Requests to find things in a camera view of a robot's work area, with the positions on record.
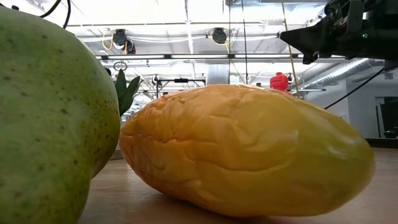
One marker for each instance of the green pear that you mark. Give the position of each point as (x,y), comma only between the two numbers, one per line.
(46,124)

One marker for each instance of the yellow orange mango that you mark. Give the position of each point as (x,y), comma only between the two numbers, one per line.
(248,149)

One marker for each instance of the orange plastic bottle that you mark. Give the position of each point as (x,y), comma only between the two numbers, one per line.
(279,81)

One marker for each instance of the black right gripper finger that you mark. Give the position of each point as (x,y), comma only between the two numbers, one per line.
(311,31)
(311,48)

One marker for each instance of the white square pillar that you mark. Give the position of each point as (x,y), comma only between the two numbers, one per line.
(217,74)

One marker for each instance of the dark background equipment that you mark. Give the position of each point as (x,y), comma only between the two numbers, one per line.
(388,118)

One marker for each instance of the black background gantry frame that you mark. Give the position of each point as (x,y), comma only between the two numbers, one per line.
(181,80)

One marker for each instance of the snake plant in white pot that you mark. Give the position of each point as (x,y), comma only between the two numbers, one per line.
(126,91)

